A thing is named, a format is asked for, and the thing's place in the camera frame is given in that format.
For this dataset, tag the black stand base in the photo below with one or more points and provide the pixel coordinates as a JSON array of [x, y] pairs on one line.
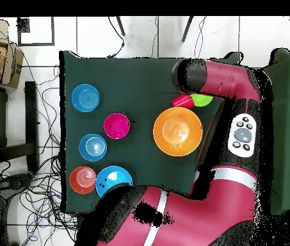
[[15, 183]]

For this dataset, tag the pink bowl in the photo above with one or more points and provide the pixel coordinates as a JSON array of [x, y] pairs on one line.
[[116, 125]]

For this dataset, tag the orange bowl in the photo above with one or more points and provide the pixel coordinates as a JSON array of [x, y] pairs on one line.
[[82, 180]]

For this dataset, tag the cardboard box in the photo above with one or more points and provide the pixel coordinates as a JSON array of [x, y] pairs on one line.
[[11, 66]]

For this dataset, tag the black table frame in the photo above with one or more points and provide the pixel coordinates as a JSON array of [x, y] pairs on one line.
[[31, 125]]

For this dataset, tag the black tripod leg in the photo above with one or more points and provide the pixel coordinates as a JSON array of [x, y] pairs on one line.
[[120, 27], [187, 29]]

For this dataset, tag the green bowl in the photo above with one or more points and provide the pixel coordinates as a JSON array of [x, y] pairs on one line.
[[201, 100]]

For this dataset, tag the red cup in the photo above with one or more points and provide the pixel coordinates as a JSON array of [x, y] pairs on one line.
[[183, 101]]

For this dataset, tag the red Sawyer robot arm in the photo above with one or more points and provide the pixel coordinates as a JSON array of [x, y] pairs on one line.
[[198, 210]]

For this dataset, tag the large blue bowl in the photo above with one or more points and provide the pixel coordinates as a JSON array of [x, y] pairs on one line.
[[108, 176]]

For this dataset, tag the large yellow bowl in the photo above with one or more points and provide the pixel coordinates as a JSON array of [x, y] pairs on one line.
[[177, 132]]

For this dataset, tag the black square frame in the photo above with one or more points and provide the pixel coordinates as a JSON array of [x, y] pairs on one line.
[[23, 25]]

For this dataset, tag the small blue bowl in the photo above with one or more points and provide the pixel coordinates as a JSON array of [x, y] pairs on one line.
[[92, 147], [85, 98]]

